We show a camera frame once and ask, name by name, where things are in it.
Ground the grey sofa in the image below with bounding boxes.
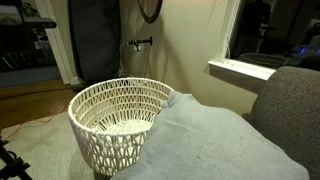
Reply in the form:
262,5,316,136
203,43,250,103
249,65,320,180

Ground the grey fabric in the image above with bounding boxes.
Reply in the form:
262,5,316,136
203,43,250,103
111,90,311,180

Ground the dark hanging bag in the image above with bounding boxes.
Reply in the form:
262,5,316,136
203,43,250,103
67,0,122,84

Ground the round dark framed mirror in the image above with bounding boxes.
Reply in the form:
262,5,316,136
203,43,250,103
137,0,164,24

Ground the black shelf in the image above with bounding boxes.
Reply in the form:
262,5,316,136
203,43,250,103
0,0,58,30

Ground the white window sill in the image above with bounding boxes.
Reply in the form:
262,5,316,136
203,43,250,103
207,58,277,82

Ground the black wall fixture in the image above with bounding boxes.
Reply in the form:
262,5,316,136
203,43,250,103
125,36,154,53

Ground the beige rug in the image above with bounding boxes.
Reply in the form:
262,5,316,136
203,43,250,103
0,111,101,180

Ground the white woven basket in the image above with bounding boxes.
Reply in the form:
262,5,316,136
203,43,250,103
67,77,175,177

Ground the white door frame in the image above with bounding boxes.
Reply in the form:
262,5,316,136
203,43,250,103
34,0,82,86

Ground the orange cable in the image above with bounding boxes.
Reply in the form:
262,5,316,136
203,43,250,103
2,108,70,140

